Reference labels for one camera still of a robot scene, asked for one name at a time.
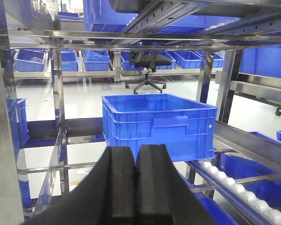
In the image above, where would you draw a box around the small blue bin tilted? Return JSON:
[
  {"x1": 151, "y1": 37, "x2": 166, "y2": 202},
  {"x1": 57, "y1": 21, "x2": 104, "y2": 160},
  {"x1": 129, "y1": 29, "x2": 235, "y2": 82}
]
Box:
[{"x1": 83, "y1": 50, "x2": 110, "y2": 71}]

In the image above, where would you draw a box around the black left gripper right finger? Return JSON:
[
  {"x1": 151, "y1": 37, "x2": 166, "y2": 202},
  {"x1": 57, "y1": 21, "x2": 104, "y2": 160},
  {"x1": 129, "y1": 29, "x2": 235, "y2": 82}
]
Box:
[{"x1": 136, "y1": 145, "x2": 216, "y2": 225}]

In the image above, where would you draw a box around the white roller conveyor track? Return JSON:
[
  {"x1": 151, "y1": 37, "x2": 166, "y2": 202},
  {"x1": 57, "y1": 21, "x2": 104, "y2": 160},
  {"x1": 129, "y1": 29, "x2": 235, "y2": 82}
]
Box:
[{"x1": 199, "y1": 161, "x2": 281, "y2": 225}]

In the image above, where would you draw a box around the large blue plastic crate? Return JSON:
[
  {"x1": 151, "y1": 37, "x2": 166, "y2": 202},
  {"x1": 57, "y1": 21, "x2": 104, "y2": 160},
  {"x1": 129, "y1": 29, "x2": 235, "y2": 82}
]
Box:
[{"x1": 101, "y1": 94, "x2": 217, "y2": 162}]

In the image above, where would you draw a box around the black office chair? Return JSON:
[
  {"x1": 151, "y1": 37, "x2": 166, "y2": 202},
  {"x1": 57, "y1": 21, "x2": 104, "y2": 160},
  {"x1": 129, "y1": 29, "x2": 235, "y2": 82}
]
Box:
[{"x1": 125, "y1": 51, "x2": 172, "y2": 94}]

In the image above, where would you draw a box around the small blue bin far left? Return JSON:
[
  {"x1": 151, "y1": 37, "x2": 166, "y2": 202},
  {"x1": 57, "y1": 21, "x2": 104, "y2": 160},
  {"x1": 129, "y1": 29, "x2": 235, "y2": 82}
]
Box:
[{"x1": 15, "y1": 49, "x2": 45, "y2": 72}]

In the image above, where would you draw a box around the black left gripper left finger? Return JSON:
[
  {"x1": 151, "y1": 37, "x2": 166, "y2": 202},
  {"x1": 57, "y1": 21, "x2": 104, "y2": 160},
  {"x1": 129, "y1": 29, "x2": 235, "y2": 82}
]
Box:
[{"x1": 25, "y1": 146, "x2": 135, "y2": 225}]

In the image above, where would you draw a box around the steel shelving rack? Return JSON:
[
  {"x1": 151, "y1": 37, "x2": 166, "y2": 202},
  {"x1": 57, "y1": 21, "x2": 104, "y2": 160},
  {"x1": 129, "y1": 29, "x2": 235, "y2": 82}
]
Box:
[{"x1": 0, "y1": 0, "x2": 281, "y2": 225}]

